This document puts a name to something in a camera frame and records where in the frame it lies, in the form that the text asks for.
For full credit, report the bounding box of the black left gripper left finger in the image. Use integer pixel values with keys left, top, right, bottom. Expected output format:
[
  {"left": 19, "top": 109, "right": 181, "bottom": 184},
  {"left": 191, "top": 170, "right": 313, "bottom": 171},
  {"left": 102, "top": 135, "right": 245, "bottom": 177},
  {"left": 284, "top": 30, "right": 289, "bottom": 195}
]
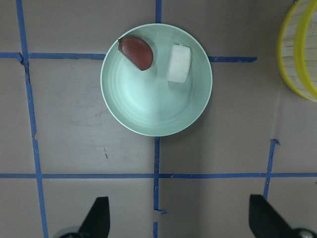
[{"left": 78, "top": 197, "right": 110, "bottom": 238}]

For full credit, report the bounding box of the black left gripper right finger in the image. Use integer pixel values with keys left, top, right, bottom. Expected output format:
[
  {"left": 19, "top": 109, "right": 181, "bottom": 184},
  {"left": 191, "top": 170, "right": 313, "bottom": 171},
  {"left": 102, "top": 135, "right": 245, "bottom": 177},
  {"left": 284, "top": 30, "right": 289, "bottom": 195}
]
[{"left": 249, "top": 194, "right": 297, "bottom": 238}]

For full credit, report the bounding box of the white steamed bun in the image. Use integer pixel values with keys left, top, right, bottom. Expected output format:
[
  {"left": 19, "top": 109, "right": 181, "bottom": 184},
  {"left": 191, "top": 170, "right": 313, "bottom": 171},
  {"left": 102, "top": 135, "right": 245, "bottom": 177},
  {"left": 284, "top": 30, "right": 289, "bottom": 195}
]
[{"left": 166, "top": 45, "right": 191, "bottom": 83}]

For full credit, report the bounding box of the yellow rimmed steamer layer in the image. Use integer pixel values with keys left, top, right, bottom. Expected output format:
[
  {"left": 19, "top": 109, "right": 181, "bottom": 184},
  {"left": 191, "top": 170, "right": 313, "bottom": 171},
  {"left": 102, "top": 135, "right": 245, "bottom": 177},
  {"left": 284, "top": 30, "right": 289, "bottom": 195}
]
[
  {"left": 277, "top": 0, "right": 317, "bottom": 102},
  {"left": 294, "top": 0, "right": 317, "bottom": 98}
]

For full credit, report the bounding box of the pale green round plate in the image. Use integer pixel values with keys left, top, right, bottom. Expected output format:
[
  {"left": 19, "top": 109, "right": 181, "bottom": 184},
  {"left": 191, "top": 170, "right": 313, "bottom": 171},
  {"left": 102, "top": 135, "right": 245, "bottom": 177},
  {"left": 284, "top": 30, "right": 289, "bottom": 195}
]
[{"left": 100, "top": 23, "right": 212, "bottom": 136}]

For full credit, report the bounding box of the reddish brown bun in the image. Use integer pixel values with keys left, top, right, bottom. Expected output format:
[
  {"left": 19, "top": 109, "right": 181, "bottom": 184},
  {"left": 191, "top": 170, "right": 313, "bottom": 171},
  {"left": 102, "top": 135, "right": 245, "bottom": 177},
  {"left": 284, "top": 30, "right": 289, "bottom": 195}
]
[{"left": 118, "top": 36, "right": 154, "bottom": 71}]

